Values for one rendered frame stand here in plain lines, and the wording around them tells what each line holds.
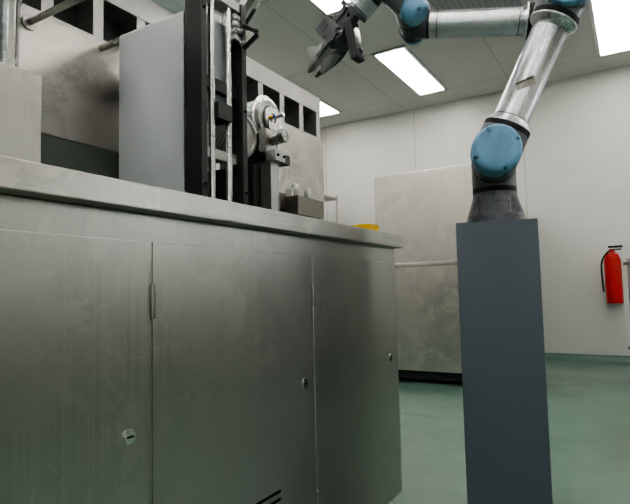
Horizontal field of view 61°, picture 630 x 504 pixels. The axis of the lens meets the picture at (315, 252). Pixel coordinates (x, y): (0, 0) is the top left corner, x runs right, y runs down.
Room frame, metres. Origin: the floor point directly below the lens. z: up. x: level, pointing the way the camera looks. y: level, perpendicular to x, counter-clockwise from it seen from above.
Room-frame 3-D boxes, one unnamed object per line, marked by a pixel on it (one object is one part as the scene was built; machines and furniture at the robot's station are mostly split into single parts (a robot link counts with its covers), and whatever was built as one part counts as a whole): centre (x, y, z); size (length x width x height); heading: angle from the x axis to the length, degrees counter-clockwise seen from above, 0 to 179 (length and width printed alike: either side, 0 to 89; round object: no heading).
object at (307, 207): (1.82, 0.18, 1.00); 0.40 x 0.16 x 0.06; 59
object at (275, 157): (1.53, 0.12, 1.05); 0.06 x 0.05 x 0.31; 59
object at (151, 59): (1.37, 0.44, 1.17); 0.34 x 0.05 x 0.54; 59
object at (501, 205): (1.45, -0.50, 0.95); 0.15 x 0.15 x 0.10
